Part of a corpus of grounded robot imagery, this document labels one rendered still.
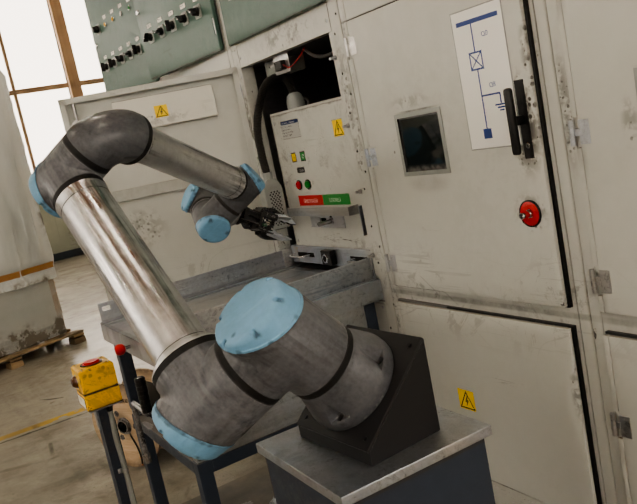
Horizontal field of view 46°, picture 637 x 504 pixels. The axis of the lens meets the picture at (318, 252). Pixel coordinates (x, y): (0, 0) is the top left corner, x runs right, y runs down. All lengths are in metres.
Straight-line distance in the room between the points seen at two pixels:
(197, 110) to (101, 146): 1.13
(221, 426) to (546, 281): 0.78
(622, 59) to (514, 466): 1.03
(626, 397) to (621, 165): 0.48
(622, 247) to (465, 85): 0.50
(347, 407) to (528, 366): 0.62
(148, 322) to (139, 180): 1.38
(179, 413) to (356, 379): 0.30
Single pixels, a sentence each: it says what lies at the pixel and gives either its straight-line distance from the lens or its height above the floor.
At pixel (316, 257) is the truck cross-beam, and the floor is 0.89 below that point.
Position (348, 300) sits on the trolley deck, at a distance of 2.14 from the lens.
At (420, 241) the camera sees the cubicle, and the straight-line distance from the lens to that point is 1.96.
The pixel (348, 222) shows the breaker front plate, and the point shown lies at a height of 1.01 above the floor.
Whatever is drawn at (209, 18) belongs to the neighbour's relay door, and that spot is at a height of 1.77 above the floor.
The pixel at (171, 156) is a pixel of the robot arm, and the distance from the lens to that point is 1.73.
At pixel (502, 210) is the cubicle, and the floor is 1.06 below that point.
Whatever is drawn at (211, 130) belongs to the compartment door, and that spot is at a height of 1.38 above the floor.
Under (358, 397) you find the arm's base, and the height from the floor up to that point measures 0.86.
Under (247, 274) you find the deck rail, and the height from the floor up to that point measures 0.87.
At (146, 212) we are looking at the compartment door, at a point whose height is 1.14.
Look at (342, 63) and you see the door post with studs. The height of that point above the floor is 1.48.
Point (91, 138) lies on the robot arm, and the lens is 1.59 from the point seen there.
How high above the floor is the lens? 1.32
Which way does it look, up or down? 9 degrees down
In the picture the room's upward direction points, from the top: 12 degrees counter-clockwise
